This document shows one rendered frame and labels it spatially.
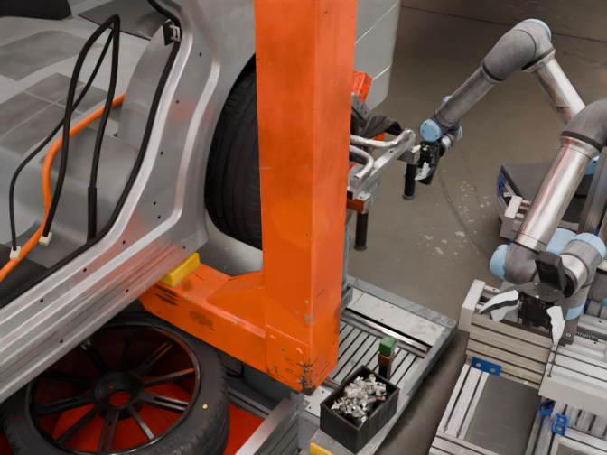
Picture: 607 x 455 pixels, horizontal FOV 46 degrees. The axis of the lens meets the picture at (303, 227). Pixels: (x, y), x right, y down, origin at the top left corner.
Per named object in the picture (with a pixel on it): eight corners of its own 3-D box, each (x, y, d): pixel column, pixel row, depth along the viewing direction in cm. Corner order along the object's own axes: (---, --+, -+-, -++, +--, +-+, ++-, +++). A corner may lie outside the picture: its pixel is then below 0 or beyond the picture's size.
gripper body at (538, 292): (549, 338, 141) (575, 306, 148) (554, 304, 136) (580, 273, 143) (513, 324, 145) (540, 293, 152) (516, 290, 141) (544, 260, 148)
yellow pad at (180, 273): (170, 250, 239) (168, 238, 236) (201, 264, 233) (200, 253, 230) (140, 272, 230) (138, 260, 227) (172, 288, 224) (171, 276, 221)
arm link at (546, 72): (582, 181, 235) (491, 41, 230) (597, 162, 245) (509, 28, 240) (615, 168, 226) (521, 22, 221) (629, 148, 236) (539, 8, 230)
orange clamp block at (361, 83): (346, 97, 248) (354, 72, 247) (366, 103, 244) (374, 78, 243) (338, 93, 242) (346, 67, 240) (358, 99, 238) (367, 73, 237)
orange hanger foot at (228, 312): (172, 281, 251) (162, 200, 230) (296, 342, 228) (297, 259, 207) (139, 308, 240) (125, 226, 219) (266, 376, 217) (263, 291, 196)
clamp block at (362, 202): (346, 197, 226) (347, 183, 223) (371, 207, 222) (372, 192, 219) (338, 205, 223) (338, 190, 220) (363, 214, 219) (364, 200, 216)
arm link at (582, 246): (602, 269, 158) (612, 238, 152) (582, 294, 151) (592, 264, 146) (568, 254, 162) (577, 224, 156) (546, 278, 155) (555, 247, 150)
